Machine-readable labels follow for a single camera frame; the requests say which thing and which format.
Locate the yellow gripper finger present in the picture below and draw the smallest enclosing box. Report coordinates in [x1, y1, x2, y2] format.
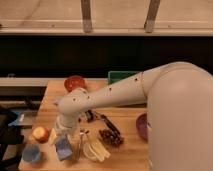
[48, 129, 58, 145]

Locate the blue-grey sponge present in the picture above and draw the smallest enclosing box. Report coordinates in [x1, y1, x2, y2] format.
[55, 136, 73, 161]

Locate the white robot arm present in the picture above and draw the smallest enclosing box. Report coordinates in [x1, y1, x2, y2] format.
[54, 62, 213, 171]

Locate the blue silicone cup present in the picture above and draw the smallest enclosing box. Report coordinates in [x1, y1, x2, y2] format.
[22, 144, 41, 164]

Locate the apple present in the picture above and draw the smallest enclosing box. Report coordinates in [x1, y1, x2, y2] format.
[32, 126, 49, 142]

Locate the metal spoon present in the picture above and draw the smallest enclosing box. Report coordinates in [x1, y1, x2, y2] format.
[76, 128, 87, 161]

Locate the yellow banana in bowl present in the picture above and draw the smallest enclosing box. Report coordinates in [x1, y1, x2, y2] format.
[83, 134, 110, 162]

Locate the small black metal clip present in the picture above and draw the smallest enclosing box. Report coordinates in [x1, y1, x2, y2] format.
[85, 110, 94, 122]

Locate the red bowl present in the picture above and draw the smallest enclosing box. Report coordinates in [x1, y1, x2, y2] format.
[64, 75, 86, 92]

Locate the bunch of dark grapes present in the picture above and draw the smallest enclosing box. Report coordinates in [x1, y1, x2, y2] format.
[99, 129, 124, 147]

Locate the green plastic tray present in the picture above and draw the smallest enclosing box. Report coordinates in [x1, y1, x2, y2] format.
[108, 71, 139, 84]

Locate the purple bowl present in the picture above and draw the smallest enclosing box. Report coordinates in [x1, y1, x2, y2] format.
[136, 114, 148, 140]

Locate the black-handled knife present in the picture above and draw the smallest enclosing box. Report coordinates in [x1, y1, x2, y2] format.
[95, 113, 120, 135]

